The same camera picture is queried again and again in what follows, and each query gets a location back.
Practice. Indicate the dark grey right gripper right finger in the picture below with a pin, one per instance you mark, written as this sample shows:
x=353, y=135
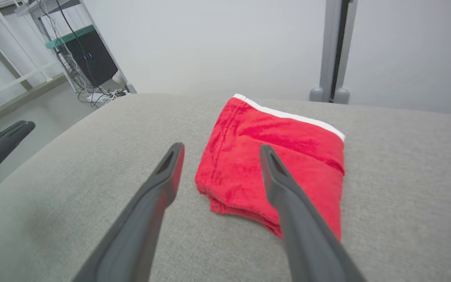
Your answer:
x=303, y=235

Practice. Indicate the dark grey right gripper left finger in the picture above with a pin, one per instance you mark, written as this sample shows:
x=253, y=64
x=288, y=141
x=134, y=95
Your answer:
x=139, y=227

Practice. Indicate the red shorts striped white trim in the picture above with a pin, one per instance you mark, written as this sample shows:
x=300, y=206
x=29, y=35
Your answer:
x=241, y=156

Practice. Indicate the black computer tower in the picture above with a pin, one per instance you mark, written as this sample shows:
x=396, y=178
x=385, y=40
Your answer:
x=92, y=58

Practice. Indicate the green shelf board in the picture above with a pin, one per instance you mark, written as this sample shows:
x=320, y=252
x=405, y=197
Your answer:
x=69, y=37

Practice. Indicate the black computer on rack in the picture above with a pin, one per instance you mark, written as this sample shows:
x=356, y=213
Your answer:
x=92, y=15

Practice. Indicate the white metal rail frame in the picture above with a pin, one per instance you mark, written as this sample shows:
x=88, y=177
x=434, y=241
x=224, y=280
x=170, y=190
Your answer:
x=10, y=82

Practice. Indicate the grey metal partition post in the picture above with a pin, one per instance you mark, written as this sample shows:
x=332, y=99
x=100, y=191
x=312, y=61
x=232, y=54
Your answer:
x=329, y=47

